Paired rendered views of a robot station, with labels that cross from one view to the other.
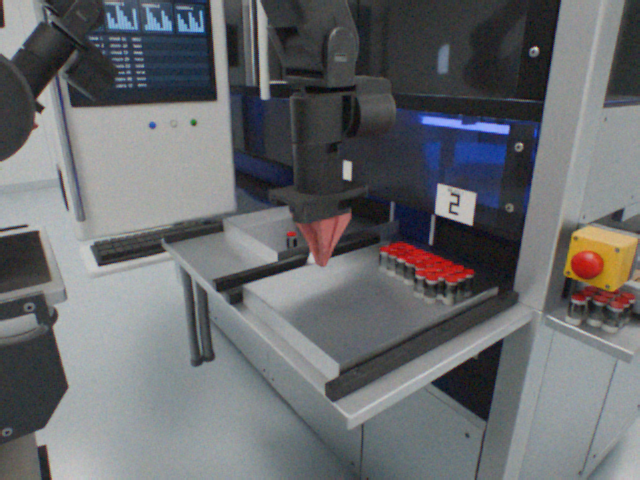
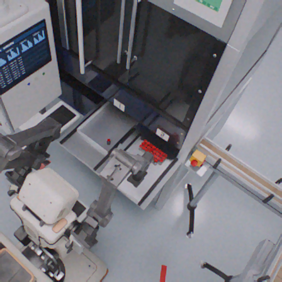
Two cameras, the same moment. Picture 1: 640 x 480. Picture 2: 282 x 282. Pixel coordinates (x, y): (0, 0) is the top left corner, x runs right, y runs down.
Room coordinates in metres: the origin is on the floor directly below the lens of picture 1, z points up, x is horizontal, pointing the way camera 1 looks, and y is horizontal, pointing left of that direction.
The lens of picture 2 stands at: (-0.14, 0.35, 2.57)
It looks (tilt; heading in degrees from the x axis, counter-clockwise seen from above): 59 degrees down; 339
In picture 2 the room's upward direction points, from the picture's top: 7 degrees clockwise
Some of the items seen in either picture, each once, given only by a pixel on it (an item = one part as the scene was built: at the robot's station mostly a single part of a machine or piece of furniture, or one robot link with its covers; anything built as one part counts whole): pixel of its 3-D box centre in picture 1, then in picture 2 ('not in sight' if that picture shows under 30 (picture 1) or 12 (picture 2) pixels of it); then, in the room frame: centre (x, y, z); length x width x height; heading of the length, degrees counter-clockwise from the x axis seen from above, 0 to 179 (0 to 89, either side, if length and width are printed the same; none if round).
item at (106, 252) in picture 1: (170, 237); (48, 126); (1.11, 0.42, 0.82); 0.40 x 0.14 x 0.02; 124
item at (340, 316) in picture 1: (369, 295); (140, 167); (0.64, -0.08, 0.90); 0.34 x 0.26 x 0.04; 126
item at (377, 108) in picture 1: (342, 86); (143, 160); (0.51, -0.02, 1.23); 0.11 x 0.09 x 0.12; 128
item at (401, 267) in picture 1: (415, 274); (150, 154); (0.70, -0.17, 0.90); 0.18 x 0.02 x 0.05; 36
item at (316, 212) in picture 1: (311, 232); not in sight; (0.48, 0.01, 1.07); 0.07 x 0.07 x 0.09; 36
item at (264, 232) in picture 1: (310, 226); (109, 124); (0.98, 0.03, 0.90); 0.34 x 0.26 x 0.04; 126
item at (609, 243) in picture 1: (601, 256); (198, 157); (0.58, -0.42, 1.00); 0.08 x 0.07 x 0.07; 126
